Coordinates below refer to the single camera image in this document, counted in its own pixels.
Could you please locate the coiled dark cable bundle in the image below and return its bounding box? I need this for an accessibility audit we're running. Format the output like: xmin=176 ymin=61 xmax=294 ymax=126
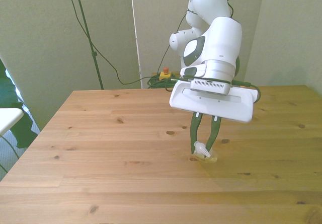
xmin=146 ymin=75 xmax=180 ymax=92

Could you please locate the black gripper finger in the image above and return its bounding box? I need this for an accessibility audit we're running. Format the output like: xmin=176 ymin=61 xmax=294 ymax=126
xmin=190 ymin=112 xmax=204 ymax=155
xmin=205 ymin=115 xmax=222 ymax=153

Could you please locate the black camera stand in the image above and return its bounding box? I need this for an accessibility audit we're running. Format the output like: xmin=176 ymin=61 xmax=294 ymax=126
xmin=71 ymin=0 xmax=105 ymax=90

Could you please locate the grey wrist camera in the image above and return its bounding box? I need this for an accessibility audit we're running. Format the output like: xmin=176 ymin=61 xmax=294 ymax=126
xmin=190 ymin=79 xmax=231 ymax=96

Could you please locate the white vertical wall trim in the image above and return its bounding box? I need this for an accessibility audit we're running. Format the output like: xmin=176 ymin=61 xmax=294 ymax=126
xmin=129 ymin=0 xmax=144 ymax=89

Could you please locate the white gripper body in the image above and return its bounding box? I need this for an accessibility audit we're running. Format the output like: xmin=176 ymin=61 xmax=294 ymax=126
xmin=169 ymin=79 xmax=259 ymax=124

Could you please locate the thin black cable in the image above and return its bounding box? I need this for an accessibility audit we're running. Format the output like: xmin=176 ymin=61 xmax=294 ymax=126
xmin=156 ymin=7 xmax=192 ymax=75

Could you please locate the white furniture edge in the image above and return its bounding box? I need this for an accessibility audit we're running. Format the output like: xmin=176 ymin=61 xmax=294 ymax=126
xmin=0 ymin=107 xmax=25 ymax=137

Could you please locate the clear sanitizer pump bottle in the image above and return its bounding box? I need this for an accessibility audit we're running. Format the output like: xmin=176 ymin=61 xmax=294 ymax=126
xmin=192 ymin=141 xmax=218 ymax=164

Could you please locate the yellow emergency stop button box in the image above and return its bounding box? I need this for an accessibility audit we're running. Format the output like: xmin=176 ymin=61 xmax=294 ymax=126
xmin=158 ymin=67 xmax=173 ymax=82

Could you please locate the thin camera stand cable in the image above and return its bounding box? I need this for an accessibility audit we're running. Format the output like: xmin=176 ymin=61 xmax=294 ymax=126
xmin=63 ymin=0 xmax=162 ymax=86

